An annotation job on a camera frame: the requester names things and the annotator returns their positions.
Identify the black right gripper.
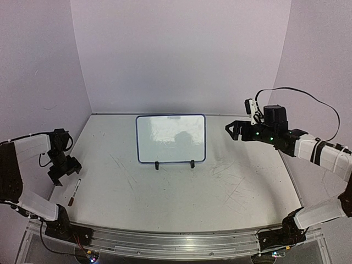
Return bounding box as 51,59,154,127
224,120,276,144

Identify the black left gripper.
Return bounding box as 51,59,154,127
47,148,81,185

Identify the small blue-framed whiteboard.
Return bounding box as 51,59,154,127
135,114,206,164

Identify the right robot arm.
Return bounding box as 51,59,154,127
225,100,351,251

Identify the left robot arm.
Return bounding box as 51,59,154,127
1,128,82,241

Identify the black whiteboard stand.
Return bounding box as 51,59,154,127
154,159,196,170

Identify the left circuit board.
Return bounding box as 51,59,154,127
83,249,100,263

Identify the circuit board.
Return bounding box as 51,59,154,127
271,249,286,259
83,249,100,263

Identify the right circuit board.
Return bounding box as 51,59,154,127
271,249,286,259

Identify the black right camera cable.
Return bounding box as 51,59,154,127
254,87,341,142

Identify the aluminium front rail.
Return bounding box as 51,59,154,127
26,217,324,255

